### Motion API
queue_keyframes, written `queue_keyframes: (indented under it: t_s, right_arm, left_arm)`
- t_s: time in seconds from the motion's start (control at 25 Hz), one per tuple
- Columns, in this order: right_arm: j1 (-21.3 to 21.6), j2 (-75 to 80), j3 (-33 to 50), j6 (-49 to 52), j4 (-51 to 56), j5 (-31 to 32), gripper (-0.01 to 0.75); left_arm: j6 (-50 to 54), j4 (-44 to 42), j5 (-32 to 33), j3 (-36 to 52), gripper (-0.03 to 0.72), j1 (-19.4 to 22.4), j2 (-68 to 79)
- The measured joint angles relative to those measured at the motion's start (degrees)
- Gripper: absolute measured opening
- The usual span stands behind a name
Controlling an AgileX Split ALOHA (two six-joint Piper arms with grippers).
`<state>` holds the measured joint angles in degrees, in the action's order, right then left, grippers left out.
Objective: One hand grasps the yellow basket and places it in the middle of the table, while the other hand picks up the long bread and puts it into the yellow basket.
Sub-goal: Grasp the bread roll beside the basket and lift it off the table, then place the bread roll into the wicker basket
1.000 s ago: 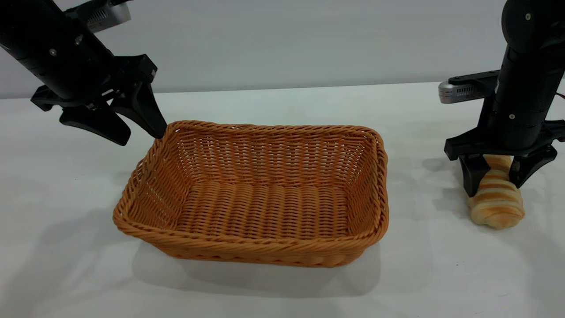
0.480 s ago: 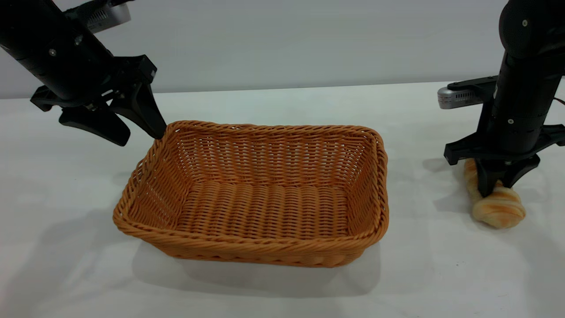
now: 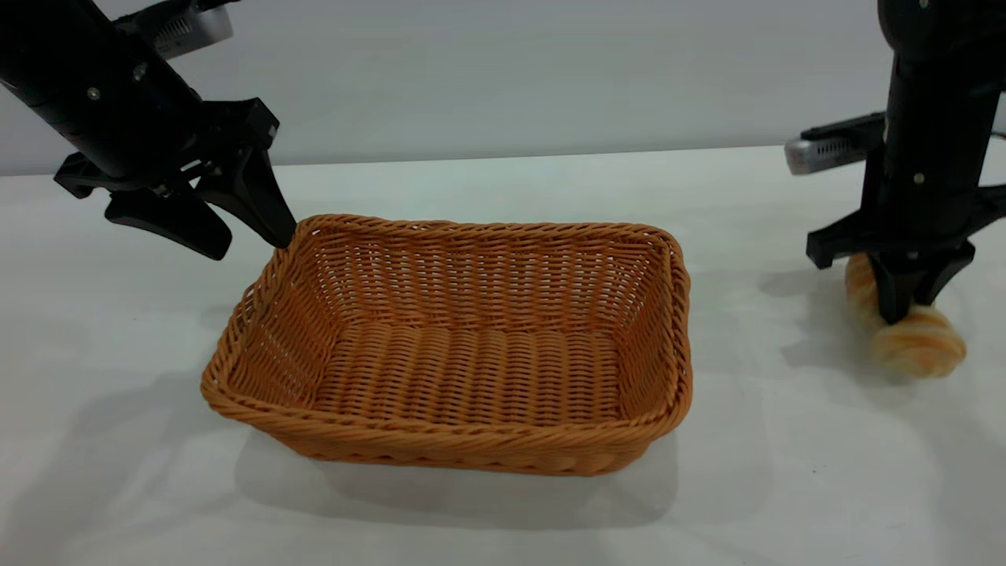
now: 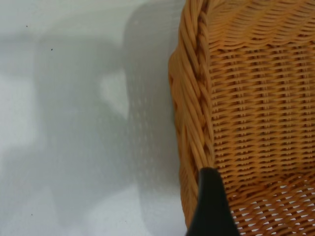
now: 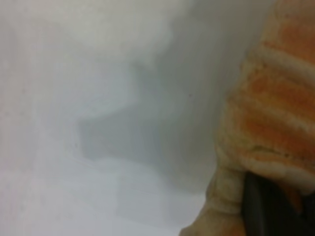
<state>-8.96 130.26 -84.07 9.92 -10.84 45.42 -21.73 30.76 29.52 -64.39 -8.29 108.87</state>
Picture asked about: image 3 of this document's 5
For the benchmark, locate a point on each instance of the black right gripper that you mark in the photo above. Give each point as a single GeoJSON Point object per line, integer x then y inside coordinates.
{"type": "Point", "coordinates": [927, 173]}

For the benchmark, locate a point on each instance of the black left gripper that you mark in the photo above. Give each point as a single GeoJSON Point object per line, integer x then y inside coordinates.
{"type": "Point", "coordinates": [118, 110]}

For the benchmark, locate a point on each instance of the striped bread roll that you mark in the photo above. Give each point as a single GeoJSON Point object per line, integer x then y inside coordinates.
{"type": "Point", "coordinates": [919, 350]}

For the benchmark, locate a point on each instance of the orange woven wicker basket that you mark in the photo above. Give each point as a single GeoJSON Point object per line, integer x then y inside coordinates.
{"type": "Point", "coordinates": [471, 369]}

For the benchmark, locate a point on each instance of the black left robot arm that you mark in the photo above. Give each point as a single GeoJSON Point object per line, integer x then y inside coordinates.
{"type": "Point", "coordinates": [20, 23]}

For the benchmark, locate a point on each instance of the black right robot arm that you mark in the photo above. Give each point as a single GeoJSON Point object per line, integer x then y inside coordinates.
{"type": "Point", "coordinates": [943, 31]}

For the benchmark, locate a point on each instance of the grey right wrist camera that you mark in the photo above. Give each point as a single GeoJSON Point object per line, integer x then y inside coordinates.
{"type": "Point", "coordinates": [825, 149]}

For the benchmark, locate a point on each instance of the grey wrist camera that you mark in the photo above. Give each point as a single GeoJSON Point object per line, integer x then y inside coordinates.
{"type": "Point", "coordinates": [825, 149]}
{"type": "Point", "coordinates": [192, 27]}

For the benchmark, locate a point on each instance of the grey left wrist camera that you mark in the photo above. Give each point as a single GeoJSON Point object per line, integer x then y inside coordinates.
{"type": "Point", "coordinates": [192, 27]}

